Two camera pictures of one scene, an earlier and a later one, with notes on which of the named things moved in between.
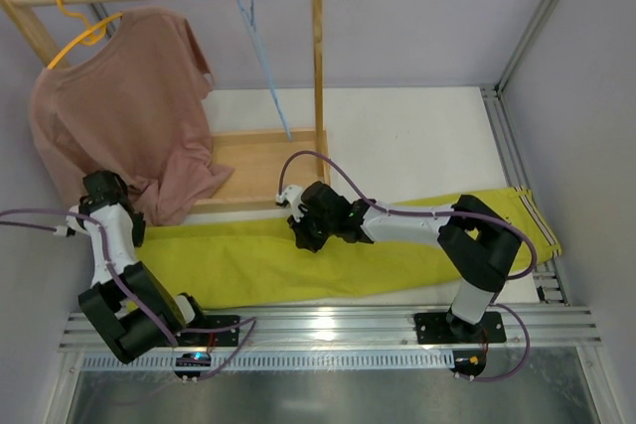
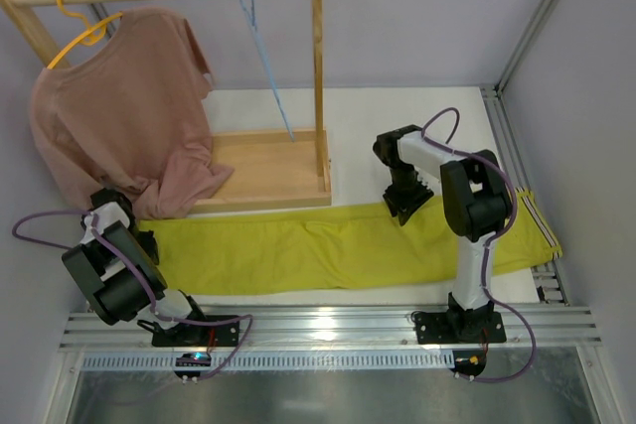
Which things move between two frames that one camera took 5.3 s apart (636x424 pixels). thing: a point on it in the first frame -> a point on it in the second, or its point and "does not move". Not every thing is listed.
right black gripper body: [308, 215] -> [406, 196]
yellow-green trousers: [225, 260] does not move
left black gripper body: [100, 185] -> [147, 243]
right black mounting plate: [434, 329] does not move
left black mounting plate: [229, 337] does not move
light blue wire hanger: [250, 19] does not move
